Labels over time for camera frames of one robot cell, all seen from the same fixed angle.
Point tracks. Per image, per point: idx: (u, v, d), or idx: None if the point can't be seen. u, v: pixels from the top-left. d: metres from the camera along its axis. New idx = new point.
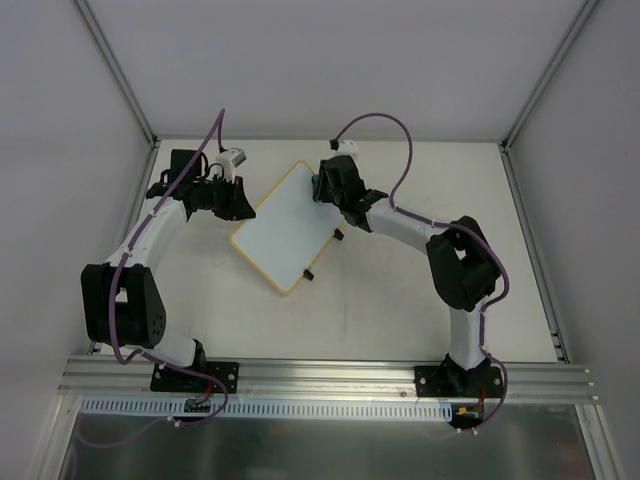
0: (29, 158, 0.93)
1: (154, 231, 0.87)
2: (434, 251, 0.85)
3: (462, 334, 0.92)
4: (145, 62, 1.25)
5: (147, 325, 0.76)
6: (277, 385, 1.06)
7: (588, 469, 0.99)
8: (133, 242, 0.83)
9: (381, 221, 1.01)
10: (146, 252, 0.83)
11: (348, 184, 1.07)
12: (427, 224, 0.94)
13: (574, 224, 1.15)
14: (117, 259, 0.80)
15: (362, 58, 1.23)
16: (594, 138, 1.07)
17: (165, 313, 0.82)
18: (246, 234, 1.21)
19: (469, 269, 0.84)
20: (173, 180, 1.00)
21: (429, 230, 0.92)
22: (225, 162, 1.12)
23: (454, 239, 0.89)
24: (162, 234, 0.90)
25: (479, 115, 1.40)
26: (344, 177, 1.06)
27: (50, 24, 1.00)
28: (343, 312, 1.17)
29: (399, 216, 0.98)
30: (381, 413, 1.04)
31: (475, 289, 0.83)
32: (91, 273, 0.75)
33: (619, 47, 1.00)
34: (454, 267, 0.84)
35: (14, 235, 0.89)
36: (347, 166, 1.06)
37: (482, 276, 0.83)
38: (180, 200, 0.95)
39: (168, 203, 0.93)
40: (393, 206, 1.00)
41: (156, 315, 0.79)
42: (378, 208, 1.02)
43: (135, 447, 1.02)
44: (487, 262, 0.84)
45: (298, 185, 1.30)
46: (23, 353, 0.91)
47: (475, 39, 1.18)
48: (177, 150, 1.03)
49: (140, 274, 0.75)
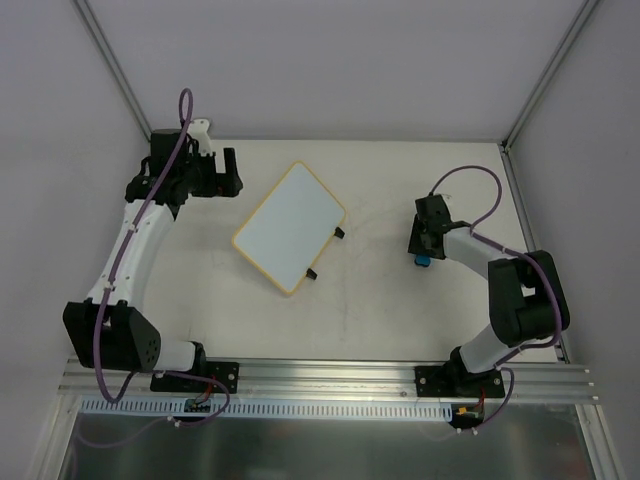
0: (30, 156, 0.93)
1: (138, 250, 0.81)
2: (494, 272, 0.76)
3: (483, 349, 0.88)
4: (143, 61, 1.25)
5: (139, 357, 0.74)
6: (276, 385, 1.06)
7: (588, 469, 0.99)
8: (115, 271, 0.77)
9: (457, 243, 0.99)
10: (129, 285, 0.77)
11: (433, 214, 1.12)
12: (498, 250, 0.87)
13: (574, 224, 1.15)
14: (99, 295, 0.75)
15: (361, 59, 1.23)
16: (595, 139, 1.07)
17: (157, 336, 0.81)
18: (247, 234, 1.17)
19: (529, 309, 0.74)
20: (157, 173, 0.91)
21: (498, 255, 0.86)
22: (203, 137, 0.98)
23: (525, 273, 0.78)
24: (146, 251, 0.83)
25: (479, 115, 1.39)
26: (431, 205, 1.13)
27: (50, 27, 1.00)
28: (343, 311, 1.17)
29: (475, 240, 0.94)
30: (381, 413, 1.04)
31: (525, 329, 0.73)
32: (74, 314, 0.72)
33: (620, 47, 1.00)
34: (511, 299, 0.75)
35: (14, 234, 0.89)
36: (435, 198, 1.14)
37: (539, 321, 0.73)
38: (164, 205, 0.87)
39: (151, 211, 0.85)
40: (471, 231, 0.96)
41: (149, 344, 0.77)
42: (457, 232, 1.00)
43: (136, 447, 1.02)
44: (548, 309, 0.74)
45: (299, 185, 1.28)
46: (22, 353, 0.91)
47: (476, 38, 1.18)
48: (156, 136, 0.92)
49: (127, 313, 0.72)
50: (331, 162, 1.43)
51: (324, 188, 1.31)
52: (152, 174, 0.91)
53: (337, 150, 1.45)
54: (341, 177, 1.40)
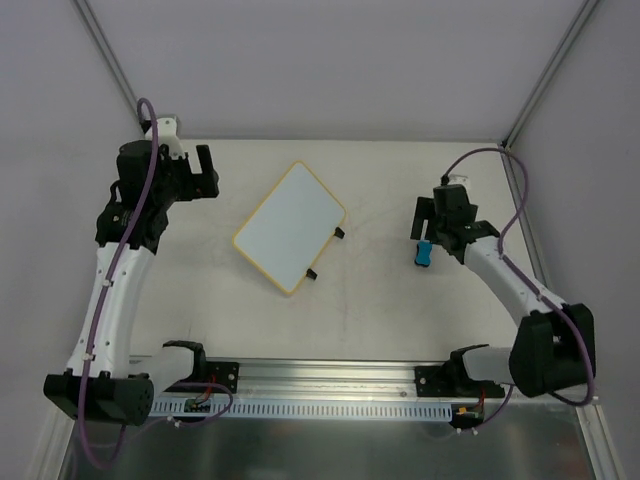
0: (29, 156, 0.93)
1: (116, 308, 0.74)
2: (531, 332, 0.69)
3: (488, 367, 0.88)
4: (143, 61, 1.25)
5: (133, 417, 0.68)
6: (276, 385, 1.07)
7: (588, 470, 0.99)
8: (93, 339, 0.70)
9: (481, 261, 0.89)
10: (111, 352, 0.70)
11: (453, 209, 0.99)
12: (531, 291, 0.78)
13: (574, 223, 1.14)
14: (80, 367, 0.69)
15: (361, 58, 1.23)
16: (595, 139, 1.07)
17: (150, 384, 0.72)
18: (247, 235, 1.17)
19: (560, 369, 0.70)
20: (129, 204, 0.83)
21: (533, 299, 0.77)
22: (172, 140, 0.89)
23: (555, 322, 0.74)
24: (127, 300, 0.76)
25: (479, 115, 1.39)
26: (450, 201, 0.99)
27: (49, 27, 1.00)
28: (343, 312, 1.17)
29: (504, 266, 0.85)
30: (381, 413, 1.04)
31: (551, 386, 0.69)
32: (54, 393, 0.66)
33: (620, 46, 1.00)
34: (544, 360, 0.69)
35: (15, 234, 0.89)
36: (454, 190, 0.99)
37: (569, 380, 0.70)
38: (140, 246, 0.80)
39: (126, 256, 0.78)
40: (501, 252, 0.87)
41: (142, 397, 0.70)
42: (483, 246, 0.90)
43: (136, 447, 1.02)
44: (579, 368, 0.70)
45: (299, 185, 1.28)
46: (22, 353, 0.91)
47: (476, 38, 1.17)
48: (123, 157, 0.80)
49: (111, 387, 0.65)
50: (332, 162, 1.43)
51: (324, 188, 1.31)
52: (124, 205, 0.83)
53: (337, 150, 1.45)
54: (341, 177, 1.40)
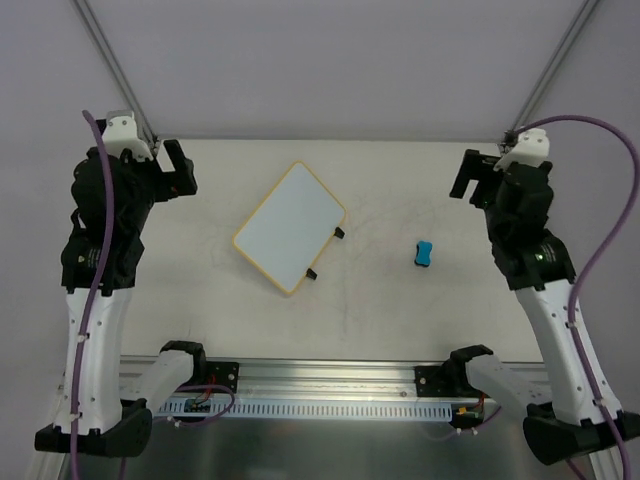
0: (28, 156, 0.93)
1: (95, 367, 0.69)
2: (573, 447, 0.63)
3: (494, 389, 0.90)
4: (143, 61, 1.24)
5: (129, 451, 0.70)
6: (276, 385, 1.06)
7: (587, 470, 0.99)
8: (76, 401, 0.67)
9: (542, 317, 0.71)
10: (99, 408, 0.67)
11: (524, 218, 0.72)
12: (592, 393, 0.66)
13: (575, 223, 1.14)
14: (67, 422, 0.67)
15: (362, 58, 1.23)
16: (597, 138, 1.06)
17: (140, 414, 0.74)
18: (246, 235, 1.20)
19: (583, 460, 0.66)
20: (96, 240, 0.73)
21: (587, 401, 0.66)
22: (134, 143, 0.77)
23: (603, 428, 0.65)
24: (107, 350, 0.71)
25: (480, 116, 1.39)
26: (525, 204, 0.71)
27: (47, 28, 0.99)
28: (343, 312, 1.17)
29: (568, 345, 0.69)
30: (381, 413, 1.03)
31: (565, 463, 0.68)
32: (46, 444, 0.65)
33: (621, 45, 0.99)
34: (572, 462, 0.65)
35: (13, 234, 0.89)
36: (539, 191, 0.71)
37: None
38: (111, 293, 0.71)
39: (98, 305, 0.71)
40: (570, 324, 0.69)
41: (137, 425, 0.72)
42: (550, 299, 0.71)
43: None
44: None
45: (298, 186, 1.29)
46: (21, 354, 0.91)
47: (477, 37, 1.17)
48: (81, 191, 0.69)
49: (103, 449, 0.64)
50: (331, 162, 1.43)
51: (324, 188, 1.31)
52: (90, 238, 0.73)
53: (337, 150, 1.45)
54: (341, 177, 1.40)
